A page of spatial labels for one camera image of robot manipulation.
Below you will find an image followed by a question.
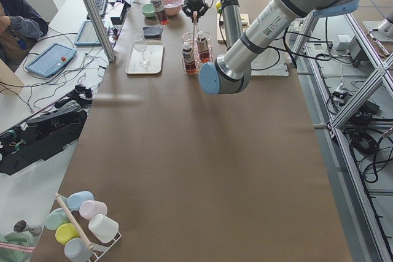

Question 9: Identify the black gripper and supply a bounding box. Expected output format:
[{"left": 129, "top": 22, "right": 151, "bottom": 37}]
[{"left": 182, "top": 0, "right": 209, "bottom": 17}]

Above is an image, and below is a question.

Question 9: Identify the seated person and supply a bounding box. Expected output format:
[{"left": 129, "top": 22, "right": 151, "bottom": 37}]
[{"left": 1, "top": 0, "right": 49, "bottom": 72}]

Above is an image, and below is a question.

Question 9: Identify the white cup rack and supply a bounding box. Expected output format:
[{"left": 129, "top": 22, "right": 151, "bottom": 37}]
[{"left": 55, "top": 193, "right": 122, "bottom": 261}]

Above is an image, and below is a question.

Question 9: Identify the grey plastic cup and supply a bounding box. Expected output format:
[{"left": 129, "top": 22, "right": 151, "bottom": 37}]
[{"left": 64, "top": 237, "right": 92, "bottom": 262}]

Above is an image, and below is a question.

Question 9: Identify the pink plastic cup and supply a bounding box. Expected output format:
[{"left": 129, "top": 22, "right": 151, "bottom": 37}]
[{"left": 79, "top": 200, "right": 107, "bottom": 220}]

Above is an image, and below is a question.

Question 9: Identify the green bowl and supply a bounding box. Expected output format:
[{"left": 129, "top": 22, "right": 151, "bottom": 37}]
[{"left": 141, "top": 3, "right": 156, "bottom": 18}]

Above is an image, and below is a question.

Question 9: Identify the tea bottle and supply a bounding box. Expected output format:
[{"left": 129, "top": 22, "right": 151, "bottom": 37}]
[
  {"left": 151, "top": 0, "right": 168, "bottom": 25},
  {"left": 182, "top": 42, "right": 197, "bottom": 74},
  {"left": 196, "top": 31, "right": 209, "bottom": 63}
]

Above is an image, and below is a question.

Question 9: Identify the pink bowl of ice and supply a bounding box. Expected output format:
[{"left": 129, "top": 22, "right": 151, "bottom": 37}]
[{"left": 162, "top": 0, "right": 183, "bottom": 17}]

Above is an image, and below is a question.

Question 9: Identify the aluminium frame post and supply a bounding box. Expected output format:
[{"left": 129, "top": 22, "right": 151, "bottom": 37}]
[{"left": 83, "top": 0, "right": 115, "bottom": 63}]

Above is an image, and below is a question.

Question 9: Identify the black equipment on desk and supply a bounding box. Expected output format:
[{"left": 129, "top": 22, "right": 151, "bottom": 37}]
[{"left": 1, "top": 84, "right": 93, "bottom": 175}]

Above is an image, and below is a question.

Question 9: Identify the clear wine glass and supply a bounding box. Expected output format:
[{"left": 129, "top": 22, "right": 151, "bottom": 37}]
[{"left": 133, "top": 33, "right": 150, "bottom": 67}]

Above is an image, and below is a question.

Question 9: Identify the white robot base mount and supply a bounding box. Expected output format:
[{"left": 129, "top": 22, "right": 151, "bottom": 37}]
[{"left": 251, "top": 40, "right": 289, "bottom": 77}]

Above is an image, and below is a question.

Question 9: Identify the blue teach pendant near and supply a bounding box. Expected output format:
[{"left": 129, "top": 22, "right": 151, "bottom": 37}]
[{"left": 25, "top": 43, "right": 77, "bottom": 78}]

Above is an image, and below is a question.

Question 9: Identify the white plastic cup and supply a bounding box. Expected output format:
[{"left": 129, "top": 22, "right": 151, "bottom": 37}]
[{"left": 88, "top": 214, "right": 119, "bottom": 243}]

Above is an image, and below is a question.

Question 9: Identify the blue plastic cup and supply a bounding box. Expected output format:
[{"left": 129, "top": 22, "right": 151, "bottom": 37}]
[{"left": 66, "top": 191, "right": 95, "bottom": 211}]

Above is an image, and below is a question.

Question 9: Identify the blue teach pendant far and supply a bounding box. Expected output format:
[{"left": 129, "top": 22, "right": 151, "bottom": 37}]
[{"left": 74, "top": 20, "right": 101, "bottom": 47}]

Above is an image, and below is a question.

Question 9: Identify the copper wire bottle basket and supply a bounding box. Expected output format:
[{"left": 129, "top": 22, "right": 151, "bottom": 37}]
[{"left": 182, "top": 12, "right": 213, "bottom": 75}]

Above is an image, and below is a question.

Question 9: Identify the cream rabbit tray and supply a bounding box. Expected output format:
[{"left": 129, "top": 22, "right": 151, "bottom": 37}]
[{"left": 125, "top": 40, "right": 164, "bottom": 75}]

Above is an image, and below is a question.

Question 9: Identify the black keyboard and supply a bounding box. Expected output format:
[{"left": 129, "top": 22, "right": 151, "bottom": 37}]
[{"left": 94, "top": 0, "right": 108, "bottom": 18}]

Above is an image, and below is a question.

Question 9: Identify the grey folded cloth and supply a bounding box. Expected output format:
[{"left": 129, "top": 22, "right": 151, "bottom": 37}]
[{"left": 142, "top": 26, "right": 163, "bottom": 39}]

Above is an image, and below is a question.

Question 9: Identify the yellow plastic cup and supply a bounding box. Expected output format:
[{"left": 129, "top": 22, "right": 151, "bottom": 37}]
[{"left": 55, "top": 223, "right": 80, "bottom": 245}]

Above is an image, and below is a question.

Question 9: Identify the steel jigger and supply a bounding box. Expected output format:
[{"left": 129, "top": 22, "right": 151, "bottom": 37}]
[{"left": 14, "top": 220, "right": 42, "bottom": 237}]

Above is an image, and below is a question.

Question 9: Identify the bamboo cutting board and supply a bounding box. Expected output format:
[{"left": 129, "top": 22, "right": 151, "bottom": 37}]
[{"left": 217, "top": 13, "right": 250, "bottom": 44}]

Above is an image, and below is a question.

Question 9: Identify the green plastic cup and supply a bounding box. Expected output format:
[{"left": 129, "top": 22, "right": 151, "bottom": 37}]
[{"left": 45, "top": 208, "right": 69, "bottom": 231}]

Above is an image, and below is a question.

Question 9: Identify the blue teach pendant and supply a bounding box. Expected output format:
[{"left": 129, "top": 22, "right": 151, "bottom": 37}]
[
  {"left": 25, "top": 43, "right": 77, "bottom": 78},
  {"left": 74, "top": 20, "right": 101, "bottom": 47}
]

